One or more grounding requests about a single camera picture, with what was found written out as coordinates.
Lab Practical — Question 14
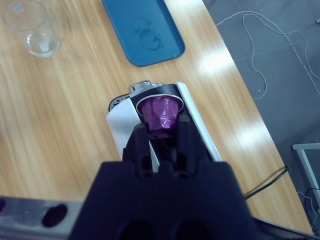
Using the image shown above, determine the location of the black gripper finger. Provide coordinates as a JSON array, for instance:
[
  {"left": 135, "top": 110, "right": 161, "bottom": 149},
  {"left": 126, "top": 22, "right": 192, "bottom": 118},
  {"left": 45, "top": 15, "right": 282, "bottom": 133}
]
[
  {"left": 121, "top": 121, "right": 161, "bottom": 178},
  {"left": 172, "top": 114, "right": 210, "bottom": 178}
]

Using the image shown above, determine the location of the white capsule coffee machine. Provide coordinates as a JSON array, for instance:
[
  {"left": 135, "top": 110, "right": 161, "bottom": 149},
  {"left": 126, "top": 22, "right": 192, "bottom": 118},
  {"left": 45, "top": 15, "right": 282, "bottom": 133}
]
[{"left": 105, "top": 79, "right": 223, "bottom": 175}]

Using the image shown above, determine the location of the purple coffee capsule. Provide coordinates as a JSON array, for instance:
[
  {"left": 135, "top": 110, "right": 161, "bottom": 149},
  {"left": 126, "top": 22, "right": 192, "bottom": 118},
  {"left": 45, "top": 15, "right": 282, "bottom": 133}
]
[{"left": 136, "top": 94, "right": 185, "bottom": 140}]

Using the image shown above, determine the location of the clear drinking glass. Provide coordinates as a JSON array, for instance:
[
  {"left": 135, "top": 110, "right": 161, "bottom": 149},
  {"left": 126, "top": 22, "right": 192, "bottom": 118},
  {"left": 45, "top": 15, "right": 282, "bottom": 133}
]
[{"left": 2, "top": 0, "right": 62, "bottom": 58}]

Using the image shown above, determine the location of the silver drip tray grate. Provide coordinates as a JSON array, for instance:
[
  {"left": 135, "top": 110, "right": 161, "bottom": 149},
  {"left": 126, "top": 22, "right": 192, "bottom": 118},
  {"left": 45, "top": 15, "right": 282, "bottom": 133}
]
[{"left": 107, "top": 93, "right": 131, "bottom": 113}]

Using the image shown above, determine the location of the teal plastic tray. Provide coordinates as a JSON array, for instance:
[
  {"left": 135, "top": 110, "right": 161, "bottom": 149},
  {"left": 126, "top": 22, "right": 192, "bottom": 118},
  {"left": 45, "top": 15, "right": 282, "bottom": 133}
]
[{"left": 101, "top": 0, "right": 186, "bottom": 68}]

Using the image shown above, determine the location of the black power cable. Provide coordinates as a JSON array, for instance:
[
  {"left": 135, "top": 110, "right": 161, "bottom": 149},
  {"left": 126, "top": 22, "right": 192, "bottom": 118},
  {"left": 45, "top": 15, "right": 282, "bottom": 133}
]
[{"left": 243, "top": 166, "right": 290, "bottom": 200}]

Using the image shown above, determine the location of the thin white cord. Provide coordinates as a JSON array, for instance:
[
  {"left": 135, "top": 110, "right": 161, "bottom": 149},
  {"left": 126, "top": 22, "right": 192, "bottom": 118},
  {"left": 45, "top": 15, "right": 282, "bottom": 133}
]
[{"left": 215, "top": 11, "right": 320, "bottom": 101}]

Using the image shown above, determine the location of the grey metal frame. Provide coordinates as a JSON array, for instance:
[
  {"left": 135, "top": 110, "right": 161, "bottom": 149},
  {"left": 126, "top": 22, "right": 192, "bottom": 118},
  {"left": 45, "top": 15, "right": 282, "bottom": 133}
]
[{"left": 291, "top": 142, "right": 320, "bottom": 191}]

